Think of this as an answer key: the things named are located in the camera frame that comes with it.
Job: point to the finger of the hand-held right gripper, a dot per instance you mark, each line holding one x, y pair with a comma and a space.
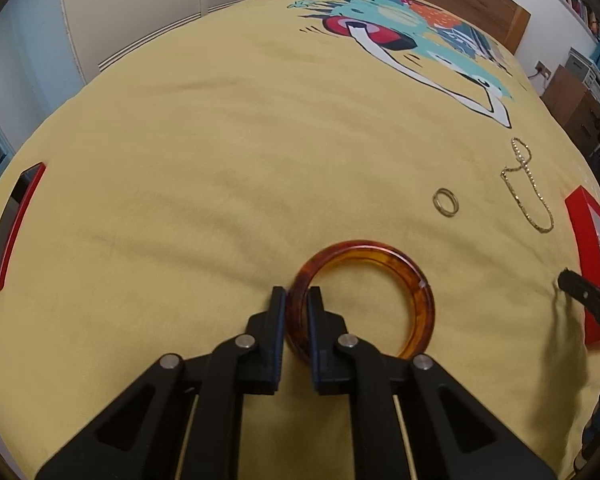
587, 297

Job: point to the white wardrobe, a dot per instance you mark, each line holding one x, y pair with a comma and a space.
155, 5

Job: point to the yellow printed blanket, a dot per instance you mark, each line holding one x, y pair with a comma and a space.
205, 160

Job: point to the red cardboard box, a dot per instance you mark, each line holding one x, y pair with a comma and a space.
582, 240

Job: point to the wooden cabinet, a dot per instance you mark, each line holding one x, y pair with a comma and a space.
570, 102

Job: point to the white storage basket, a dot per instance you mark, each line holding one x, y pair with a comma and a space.
587, 72

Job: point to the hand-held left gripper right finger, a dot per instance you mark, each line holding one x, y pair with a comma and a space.
316, 330

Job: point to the amber resin bangle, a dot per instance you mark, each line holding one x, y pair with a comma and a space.
380, 252

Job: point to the phone in red case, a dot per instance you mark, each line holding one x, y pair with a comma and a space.
15, 220

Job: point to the wall socket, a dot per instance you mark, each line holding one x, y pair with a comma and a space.
544, 70

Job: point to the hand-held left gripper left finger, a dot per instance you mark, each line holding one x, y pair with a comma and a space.
278, 330

